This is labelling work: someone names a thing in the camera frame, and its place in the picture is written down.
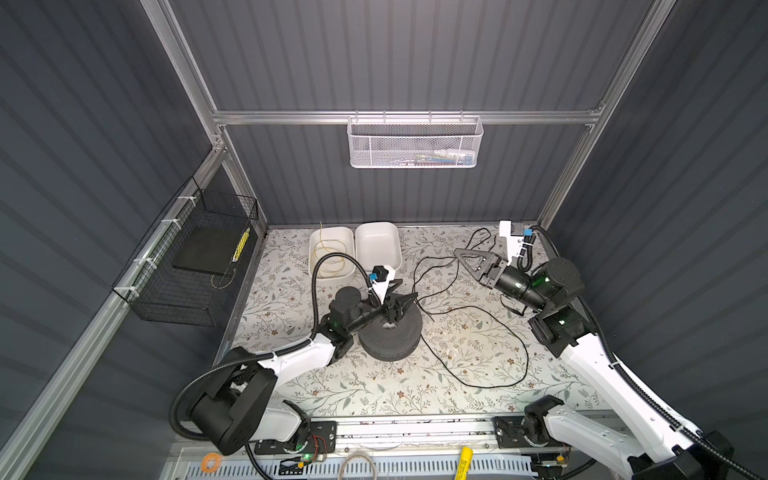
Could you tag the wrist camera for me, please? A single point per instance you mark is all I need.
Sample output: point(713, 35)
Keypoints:
point(380, 278)
point(519, 241)

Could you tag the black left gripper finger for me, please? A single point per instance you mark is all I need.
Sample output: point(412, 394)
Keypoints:
point(405, 302)
point(399, 288)

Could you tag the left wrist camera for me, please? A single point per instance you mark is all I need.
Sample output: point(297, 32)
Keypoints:
point(380, 278)

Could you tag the black wire wall basket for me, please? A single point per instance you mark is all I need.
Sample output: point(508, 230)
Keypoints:
point(157, 292)

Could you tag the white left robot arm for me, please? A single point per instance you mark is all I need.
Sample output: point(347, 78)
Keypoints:
point(232, 405)

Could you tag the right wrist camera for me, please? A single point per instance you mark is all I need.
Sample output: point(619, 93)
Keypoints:
point(519, 241)

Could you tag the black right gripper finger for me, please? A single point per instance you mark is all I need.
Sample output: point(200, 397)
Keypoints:
point(476, 267)
point(490, 257)

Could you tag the yellow marker front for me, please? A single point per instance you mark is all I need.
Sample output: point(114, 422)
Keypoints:
point(464, 463)

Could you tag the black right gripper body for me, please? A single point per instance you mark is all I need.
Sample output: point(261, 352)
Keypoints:
point(495, 273)

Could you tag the black pad in basket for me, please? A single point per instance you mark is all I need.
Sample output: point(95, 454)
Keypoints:
point(207, 250)

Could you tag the yellow marker in basket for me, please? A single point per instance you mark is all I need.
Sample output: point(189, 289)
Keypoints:
point(237, 253)

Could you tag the white bin with yellow cable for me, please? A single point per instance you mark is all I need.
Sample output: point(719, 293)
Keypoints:
point(324, 241)

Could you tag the white wire mesh basket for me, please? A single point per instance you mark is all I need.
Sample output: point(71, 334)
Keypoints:
point(419, 143)

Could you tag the grey perforated cable spool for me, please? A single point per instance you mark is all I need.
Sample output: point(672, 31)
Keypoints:
point(392, 343)

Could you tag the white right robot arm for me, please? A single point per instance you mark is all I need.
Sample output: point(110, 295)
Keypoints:
point(661, 444)

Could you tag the white plastic bin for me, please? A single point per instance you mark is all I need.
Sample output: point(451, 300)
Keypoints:
point(378, 243)

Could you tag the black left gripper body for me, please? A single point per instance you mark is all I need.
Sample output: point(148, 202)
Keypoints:
point(383, 310)

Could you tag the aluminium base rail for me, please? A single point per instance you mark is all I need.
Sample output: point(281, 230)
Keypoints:
point(432, 432)

